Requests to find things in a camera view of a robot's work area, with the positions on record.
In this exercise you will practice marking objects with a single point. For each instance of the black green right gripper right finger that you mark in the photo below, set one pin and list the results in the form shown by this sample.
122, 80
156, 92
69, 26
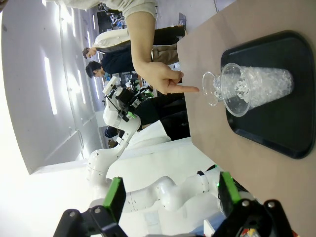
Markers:
229, 195

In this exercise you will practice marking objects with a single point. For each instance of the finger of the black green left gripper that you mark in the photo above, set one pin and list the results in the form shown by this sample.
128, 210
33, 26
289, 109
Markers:
145, 93
128, 116

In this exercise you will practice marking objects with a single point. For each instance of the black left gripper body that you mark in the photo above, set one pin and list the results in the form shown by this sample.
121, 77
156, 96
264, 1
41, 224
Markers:
127, 98

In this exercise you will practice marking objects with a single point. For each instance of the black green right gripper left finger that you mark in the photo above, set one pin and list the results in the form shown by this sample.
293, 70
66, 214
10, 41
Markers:
112, 197

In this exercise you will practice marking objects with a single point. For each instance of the clear cup with ice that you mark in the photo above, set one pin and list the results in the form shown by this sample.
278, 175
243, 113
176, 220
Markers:
269, 84

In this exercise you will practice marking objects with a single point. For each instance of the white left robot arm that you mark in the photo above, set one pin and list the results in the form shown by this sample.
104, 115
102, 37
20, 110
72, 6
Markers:
118, 128

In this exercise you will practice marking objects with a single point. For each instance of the person's right forearm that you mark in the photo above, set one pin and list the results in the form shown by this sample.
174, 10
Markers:
140, 37

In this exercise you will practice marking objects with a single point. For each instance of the person's right hand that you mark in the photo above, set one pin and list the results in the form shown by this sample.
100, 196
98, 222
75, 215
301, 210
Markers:
158, 75

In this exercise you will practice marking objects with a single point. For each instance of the bystander in dark top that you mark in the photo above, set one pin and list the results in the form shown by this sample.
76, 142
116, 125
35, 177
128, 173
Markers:
116, 60

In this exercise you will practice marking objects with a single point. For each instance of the bystander in cream jacket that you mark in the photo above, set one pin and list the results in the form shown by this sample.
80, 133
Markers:
111, 39

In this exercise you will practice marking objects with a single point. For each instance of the small clear glass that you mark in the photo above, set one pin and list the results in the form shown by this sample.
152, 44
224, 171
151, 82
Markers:
209, 86

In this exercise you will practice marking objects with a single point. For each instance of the black plastic tray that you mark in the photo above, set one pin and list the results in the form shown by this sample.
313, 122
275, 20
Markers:
276, 133

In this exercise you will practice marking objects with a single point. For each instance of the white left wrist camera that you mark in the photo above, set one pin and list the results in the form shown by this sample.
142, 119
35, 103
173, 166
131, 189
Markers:
110, 85

